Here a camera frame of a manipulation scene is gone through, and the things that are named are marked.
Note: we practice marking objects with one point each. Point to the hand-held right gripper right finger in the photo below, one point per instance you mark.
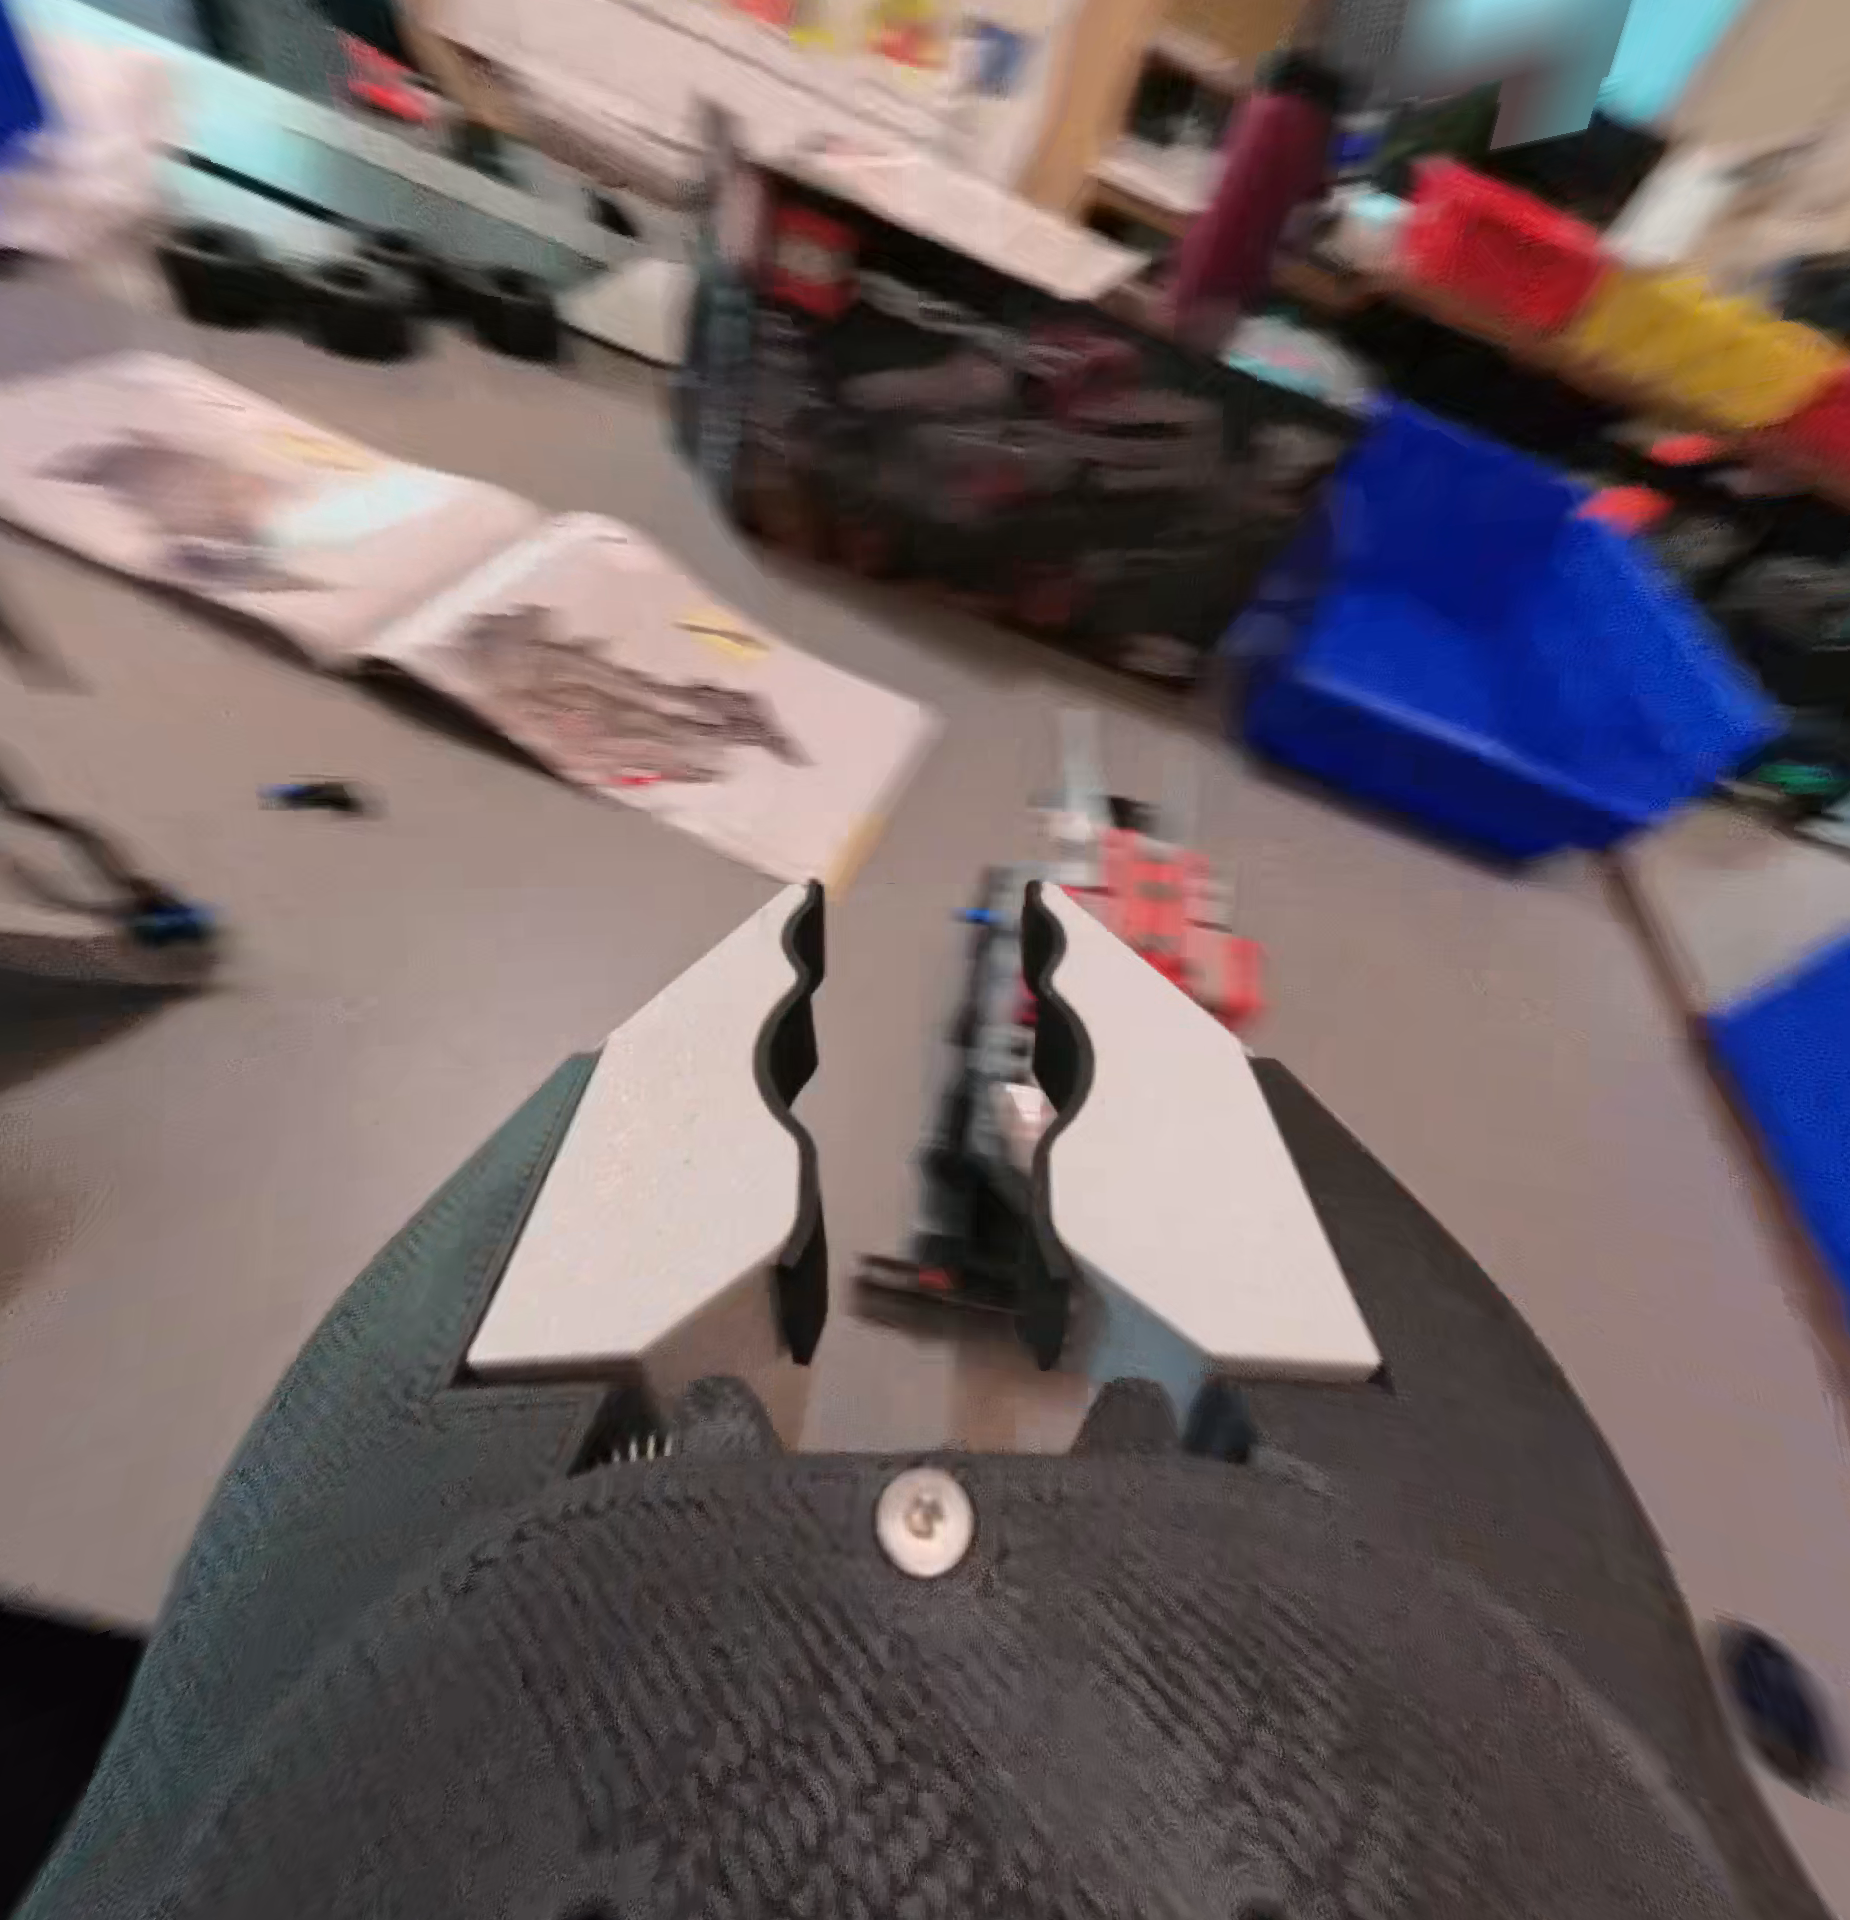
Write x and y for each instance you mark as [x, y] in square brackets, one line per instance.
[1194, 1184]

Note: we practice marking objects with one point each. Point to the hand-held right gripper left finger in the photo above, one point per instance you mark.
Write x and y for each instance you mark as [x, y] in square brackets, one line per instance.
[671, 1184]

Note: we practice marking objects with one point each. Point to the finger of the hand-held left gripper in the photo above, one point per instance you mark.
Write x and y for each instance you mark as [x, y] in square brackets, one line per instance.
[8, 615]
[40, 930]

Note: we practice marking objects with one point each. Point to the black pipe piece blue pin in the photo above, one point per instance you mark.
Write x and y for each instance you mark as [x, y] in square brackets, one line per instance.
[174, 919]
[318, 797]

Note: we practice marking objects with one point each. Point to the brick-built toy truck chassis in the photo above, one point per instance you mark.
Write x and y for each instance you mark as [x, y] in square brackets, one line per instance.
[969, 1169]

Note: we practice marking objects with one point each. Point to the adjacent grey wood-edged desk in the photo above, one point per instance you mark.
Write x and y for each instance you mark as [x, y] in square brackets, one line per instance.
[1737, 915]

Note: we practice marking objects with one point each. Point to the white cloth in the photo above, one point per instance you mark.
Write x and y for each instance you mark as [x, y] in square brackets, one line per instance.
[71, 134]

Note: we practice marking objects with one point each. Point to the open instruction booklet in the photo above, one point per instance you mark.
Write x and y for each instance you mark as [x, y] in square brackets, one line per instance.
[640, 674]

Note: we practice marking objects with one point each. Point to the blue storage bin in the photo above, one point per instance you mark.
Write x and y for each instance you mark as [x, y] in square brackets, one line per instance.
[1825, 1140]
[1466, 674]

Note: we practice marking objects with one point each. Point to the black toy set box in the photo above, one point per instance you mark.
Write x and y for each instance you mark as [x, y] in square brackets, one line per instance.
[1016, 450]

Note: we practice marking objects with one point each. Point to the dark blue round object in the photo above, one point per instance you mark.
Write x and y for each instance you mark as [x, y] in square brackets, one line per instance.
[1773, 1702]

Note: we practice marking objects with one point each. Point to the yellow storage bin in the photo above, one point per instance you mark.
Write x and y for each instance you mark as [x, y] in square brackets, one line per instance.
[1802, 377]
[1631, 321]
[1720, 352]

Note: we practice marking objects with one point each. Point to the dark red bottle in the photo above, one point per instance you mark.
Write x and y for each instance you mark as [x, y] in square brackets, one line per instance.
[1257, 195]

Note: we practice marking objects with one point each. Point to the red storage bin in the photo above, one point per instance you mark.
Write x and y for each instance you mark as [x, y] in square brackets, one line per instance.
[1502, 240]
[1848, 427]

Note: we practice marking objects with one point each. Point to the colourful printed sheet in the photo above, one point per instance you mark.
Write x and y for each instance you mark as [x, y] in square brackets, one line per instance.
[896, 37]

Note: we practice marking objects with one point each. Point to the wooden cabinet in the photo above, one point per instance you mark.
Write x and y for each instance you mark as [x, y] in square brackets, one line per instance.
[1082, 90]

